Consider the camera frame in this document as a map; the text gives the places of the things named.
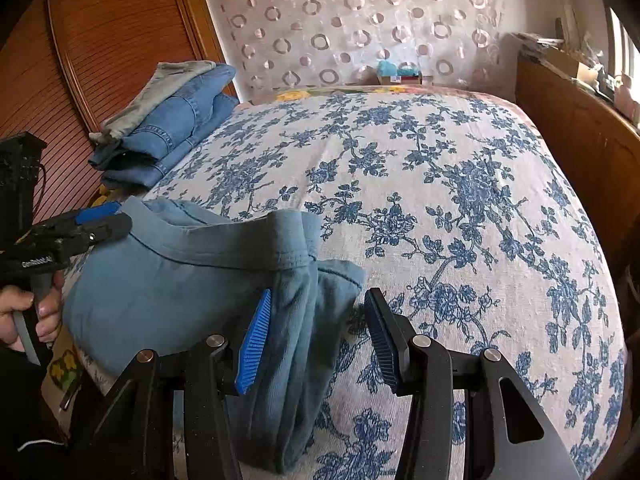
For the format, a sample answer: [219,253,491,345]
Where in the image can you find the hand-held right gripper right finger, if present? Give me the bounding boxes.
[364,287,581,480]

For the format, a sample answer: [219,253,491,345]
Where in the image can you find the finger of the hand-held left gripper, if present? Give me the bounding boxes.
[75,212,134,250]
[75,201,124,226]

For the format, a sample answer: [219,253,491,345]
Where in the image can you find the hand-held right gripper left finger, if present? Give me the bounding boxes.
[65,287,273,480]

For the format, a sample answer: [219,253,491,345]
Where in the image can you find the teal blue shirt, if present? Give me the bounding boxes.
[62,196,368,475]

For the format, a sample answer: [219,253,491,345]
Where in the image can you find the folded grey pants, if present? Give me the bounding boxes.
[89,60,217,143]

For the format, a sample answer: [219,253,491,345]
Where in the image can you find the person's left hand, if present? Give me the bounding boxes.
[0,270,67,353]

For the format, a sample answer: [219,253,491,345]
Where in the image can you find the folded blue jeans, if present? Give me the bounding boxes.
[89,94,242,192]
[119,64,238,155]

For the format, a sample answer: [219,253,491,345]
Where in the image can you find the blue floral bed sheet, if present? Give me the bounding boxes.
[65,91,628,480]

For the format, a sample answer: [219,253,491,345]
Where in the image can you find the wooden slatted wardrobe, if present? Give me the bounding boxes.
[0,0,238,243]

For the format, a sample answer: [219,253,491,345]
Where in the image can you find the person's dark clothing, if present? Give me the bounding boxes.
[0,345,103,480]

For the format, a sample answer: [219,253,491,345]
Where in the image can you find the pink floral bedspread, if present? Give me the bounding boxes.
[40,85,543,413]

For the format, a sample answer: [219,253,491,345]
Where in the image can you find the small box with teal item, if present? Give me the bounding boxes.
[376,60,422,87]

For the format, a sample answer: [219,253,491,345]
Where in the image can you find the wooden side cabinet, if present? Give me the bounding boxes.
[515,54,640,283]

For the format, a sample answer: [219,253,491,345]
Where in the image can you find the circle-patterned sheer curtain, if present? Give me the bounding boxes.
[197,0,507,105]

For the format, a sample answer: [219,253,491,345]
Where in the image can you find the open cardboard box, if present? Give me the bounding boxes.
[545,47,599,84]

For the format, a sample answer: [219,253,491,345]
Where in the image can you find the stack of papers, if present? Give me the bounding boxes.
[511,32,567,55]

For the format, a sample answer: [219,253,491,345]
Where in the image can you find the pink container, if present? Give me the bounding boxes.
[614,75,640,117]

